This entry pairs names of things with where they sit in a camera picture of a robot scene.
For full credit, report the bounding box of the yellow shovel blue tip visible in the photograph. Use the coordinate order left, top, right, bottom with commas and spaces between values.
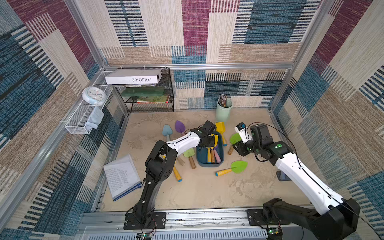
163, 155, 182, 182
215, 122, 227, 146

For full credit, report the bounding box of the green trowel wooden handle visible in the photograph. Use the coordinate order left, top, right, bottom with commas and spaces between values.
183, 148, 196, 169
228, 133, 242, 155

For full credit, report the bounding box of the purple trowel pink handle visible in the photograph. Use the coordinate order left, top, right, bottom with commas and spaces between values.
214, 149, 222, 164
175, 121, 186, 136

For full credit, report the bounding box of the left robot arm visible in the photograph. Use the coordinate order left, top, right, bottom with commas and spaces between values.
124, 121, 216, 230

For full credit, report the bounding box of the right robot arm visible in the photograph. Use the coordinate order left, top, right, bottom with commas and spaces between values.
234, 123, 361, 240

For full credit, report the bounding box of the dark teal storage box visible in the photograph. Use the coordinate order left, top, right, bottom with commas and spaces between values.
196, 131, 225, 168

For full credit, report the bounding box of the white folio box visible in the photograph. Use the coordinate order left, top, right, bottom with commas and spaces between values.
106, 69, 162, 85

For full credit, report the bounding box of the mint green pencil cup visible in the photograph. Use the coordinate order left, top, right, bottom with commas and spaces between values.
216, 99, 233, 123

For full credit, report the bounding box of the colored pencils bundle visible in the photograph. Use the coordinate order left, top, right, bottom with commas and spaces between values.
218, 94, 228, 108

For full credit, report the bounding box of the dark smartphone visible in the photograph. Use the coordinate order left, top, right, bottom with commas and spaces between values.
276, 171, 291, 182

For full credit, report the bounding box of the light blue trowel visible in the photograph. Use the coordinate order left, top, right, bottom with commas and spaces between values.
162, 125, 173, 142

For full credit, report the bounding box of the colourful book on shelf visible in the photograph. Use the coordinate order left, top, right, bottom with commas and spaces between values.
136, 96, 170, 104

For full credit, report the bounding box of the green book on shelf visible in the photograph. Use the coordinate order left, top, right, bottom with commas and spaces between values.
121, 87, 166, 98

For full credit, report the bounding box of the open white book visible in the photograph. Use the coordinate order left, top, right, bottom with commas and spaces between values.
104, 155, 143, 202

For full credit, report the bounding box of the light blue cloth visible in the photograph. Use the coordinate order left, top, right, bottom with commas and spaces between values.
85, 107, 104, 132

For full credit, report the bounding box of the white round clock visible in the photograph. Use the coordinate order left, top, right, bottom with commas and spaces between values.
82, 86, 107, 106

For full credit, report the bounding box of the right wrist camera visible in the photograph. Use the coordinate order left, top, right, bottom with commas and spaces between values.
235, 122, 253, 144

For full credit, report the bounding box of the green trowel yellow handle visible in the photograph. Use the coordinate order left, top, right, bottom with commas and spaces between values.
215, 161, 248, 177

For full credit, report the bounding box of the black wire shelf rack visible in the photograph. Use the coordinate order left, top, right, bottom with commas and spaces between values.
115, 68, 175, 114

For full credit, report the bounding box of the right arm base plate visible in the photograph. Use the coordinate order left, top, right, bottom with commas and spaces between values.
246, 209, 291, 227

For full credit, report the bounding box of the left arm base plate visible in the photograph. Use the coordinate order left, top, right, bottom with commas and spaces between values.
123, 212, 167, 230

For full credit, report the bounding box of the white wire basket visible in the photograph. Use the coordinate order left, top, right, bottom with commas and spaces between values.
65, 85, 113, 135

